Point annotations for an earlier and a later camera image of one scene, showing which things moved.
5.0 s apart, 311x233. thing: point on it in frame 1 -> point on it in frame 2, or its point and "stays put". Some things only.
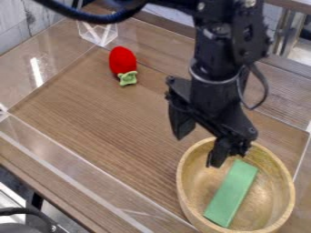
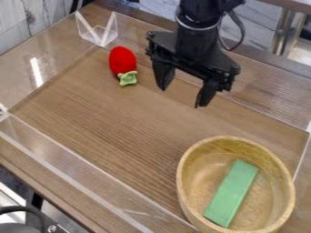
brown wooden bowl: [267, 200] stays put
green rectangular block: [229, 193] stays put
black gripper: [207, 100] -> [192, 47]
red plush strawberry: [123, 63] stays put
